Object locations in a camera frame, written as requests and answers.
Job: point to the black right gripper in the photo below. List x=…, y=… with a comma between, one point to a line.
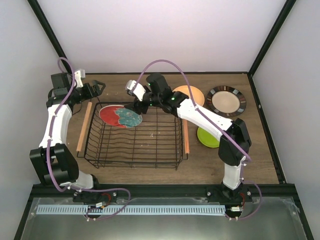
x=137, y=106

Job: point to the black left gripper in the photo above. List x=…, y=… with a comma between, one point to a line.
x=97, y=92

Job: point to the yellow orange plate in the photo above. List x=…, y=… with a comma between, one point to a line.
x=197, y=94

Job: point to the lime green plate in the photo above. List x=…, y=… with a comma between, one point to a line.
x=207, y=139

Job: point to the black rimmed cream plate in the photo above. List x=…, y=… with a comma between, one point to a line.
x=226, y=101

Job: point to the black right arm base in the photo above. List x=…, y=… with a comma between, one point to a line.
x=233, y=200

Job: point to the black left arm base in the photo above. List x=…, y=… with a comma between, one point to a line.
x=93, y=197

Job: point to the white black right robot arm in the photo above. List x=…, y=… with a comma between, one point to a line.
x=232, y=135

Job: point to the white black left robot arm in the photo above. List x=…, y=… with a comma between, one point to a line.
x=53, y=162

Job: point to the red teal patterned plate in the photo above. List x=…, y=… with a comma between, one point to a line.
x=119, y=116

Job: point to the clear plastic sheet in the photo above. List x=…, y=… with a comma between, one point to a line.
x=272, y=218

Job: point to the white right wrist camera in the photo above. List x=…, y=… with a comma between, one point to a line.
x=135, y=89

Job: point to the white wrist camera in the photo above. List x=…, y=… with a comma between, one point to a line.
x=135, y=89
x=79, y=75

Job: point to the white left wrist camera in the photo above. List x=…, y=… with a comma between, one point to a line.
x=79, y=75

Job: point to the left wooden rack handle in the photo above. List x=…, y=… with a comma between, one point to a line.
x=84, y=127

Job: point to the wooden rack handle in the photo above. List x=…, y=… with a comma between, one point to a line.
x=186, y=136
x=84, y=127

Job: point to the black wire dish rack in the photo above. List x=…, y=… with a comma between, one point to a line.
x=157, y=142

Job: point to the right wooden rack handle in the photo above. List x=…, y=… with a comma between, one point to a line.
x=186, y=136

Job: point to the light blue slotted cable duct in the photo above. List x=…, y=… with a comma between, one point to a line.
x=199, y=210

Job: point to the black aluminium frame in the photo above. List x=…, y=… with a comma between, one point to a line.
x=282, y=189

